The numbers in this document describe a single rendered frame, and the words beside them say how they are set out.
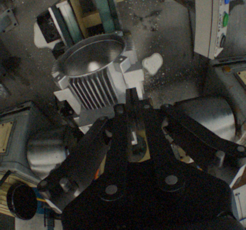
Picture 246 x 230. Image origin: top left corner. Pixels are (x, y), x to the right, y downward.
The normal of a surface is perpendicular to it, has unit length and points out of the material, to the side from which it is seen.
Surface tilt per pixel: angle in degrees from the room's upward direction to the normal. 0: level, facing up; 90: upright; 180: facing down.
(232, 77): 89
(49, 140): 92
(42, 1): 0
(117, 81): 32
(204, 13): 56
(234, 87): 89
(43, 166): 43
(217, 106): 92
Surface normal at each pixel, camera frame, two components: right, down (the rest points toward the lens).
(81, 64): 0.73, 0.40
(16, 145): -0.21, -0.61
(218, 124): -0.14, -0.18
